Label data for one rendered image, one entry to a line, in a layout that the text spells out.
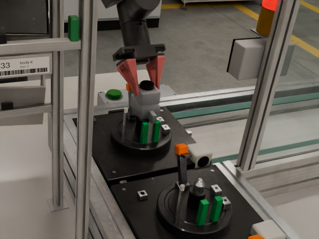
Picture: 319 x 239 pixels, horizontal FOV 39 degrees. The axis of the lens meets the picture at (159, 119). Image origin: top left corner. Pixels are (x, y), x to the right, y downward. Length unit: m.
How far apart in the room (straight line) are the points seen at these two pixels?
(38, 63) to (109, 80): 0.91
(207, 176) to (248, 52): 0.27
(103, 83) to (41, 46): 0.89
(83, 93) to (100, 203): 0.28
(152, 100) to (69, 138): 0.21
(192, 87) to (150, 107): 2.49
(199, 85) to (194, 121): 2.28
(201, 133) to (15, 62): 0.68
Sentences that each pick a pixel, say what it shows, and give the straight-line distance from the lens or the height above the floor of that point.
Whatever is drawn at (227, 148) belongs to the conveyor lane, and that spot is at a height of 0.92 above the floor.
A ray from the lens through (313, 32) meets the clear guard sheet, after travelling 0.94.
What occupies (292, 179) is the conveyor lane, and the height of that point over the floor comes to 0.90.
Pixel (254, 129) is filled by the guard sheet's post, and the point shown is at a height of 1.07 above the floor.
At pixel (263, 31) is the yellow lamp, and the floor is 1.27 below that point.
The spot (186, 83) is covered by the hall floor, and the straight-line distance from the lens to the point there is 3.48.
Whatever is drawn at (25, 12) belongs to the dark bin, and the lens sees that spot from 0.66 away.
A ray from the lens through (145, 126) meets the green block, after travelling 0.96.
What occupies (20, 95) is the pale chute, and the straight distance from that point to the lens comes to 0.81.
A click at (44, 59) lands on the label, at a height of 1.29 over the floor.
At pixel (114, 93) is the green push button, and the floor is 0.97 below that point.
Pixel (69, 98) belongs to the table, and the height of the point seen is 0.86.
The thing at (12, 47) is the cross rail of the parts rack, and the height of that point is 1.31.
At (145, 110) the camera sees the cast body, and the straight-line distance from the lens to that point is 0.96.
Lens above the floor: 1.55
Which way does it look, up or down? 31 degrees down
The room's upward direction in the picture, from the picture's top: 8 degrees clockwise
